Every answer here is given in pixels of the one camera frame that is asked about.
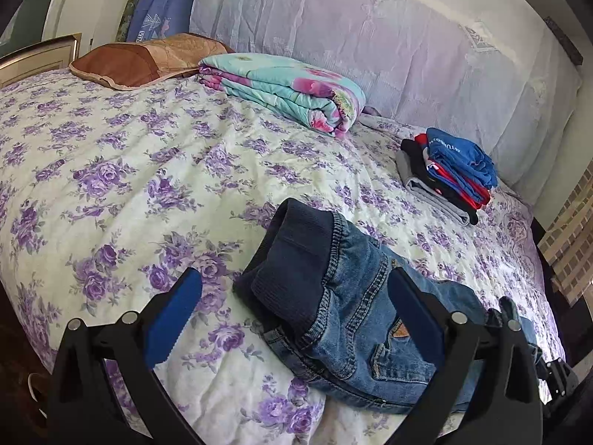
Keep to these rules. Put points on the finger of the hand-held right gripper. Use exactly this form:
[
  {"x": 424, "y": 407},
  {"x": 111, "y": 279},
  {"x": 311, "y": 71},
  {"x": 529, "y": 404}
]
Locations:
[{"x": 563, "y": 382}]

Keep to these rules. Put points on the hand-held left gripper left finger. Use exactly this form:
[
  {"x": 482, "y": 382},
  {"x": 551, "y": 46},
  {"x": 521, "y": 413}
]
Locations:
[{"x": 178, "y": 315}]

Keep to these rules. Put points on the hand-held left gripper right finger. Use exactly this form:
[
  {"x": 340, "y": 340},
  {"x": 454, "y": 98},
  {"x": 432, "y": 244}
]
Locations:
[{"x": 417, "y": 320}]

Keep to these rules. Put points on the blue denim pants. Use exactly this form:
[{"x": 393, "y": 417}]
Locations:
[{"x": 352, "y": 287}]

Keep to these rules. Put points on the stack of folded clothes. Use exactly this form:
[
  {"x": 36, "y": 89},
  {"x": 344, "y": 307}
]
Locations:
[{"x": 438, "y": 185}]

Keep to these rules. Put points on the folded red garment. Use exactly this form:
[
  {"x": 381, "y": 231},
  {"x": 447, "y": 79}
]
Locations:
[{"x": 463, "y": 190}]

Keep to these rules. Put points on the folded grey garment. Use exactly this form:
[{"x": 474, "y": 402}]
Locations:
[{"x": 417, "y": 181}]

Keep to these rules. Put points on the purple floral bedspread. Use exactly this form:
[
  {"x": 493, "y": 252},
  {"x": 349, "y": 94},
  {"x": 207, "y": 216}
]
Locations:
[{"x": 139, "y": 157}]

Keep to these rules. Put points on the folded blue garment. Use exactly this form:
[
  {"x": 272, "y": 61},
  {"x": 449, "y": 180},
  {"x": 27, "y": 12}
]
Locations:
[{"x": 458, "y": 155}]

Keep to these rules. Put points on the folded teal pink floral blanket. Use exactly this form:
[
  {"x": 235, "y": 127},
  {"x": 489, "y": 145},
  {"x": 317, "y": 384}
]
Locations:
[{"x": 282, "y": 88}]

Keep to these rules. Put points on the brown tan pillow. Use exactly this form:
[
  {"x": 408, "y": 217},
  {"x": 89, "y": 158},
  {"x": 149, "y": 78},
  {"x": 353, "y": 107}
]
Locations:
[{"x": 134, "y": 60}]

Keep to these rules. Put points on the wooden headboard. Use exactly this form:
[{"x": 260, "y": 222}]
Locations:
[{"x": 37, "y": 58}]

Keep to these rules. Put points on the blue patterned cloth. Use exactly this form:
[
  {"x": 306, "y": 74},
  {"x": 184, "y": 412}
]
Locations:
[{"x": 160, "y": 4}]

